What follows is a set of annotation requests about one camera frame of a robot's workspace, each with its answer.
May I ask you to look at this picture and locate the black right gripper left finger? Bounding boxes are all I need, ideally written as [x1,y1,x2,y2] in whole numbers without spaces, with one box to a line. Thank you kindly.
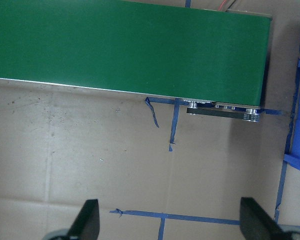
[66,199,100,240]

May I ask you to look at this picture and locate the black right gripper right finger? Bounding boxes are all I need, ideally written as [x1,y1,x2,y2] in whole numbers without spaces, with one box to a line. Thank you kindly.
[239,197,290,240]

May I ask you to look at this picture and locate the green conveyor belt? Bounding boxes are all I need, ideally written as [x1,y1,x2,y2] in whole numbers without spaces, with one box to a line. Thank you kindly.
[0,0,274,123]

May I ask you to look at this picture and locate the red black wire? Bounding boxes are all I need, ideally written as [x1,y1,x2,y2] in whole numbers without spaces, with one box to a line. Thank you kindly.
[216,0,241,12]

